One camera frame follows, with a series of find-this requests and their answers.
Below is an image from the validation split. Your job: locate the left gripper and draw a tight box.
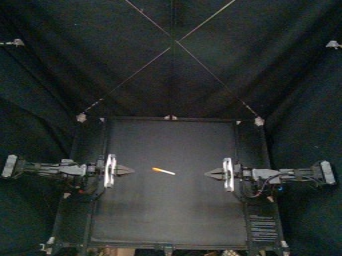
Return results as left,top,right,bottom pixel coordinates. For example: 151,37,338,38
102,153,119,190

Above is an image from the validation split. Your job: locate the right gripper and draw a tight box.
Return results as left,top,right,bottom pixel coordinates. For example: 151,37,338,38
221,157,237,193

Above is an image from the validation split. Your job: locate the grey marker pen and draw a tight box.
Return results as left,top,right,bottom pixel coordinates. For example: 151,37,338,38
151,166,178,176

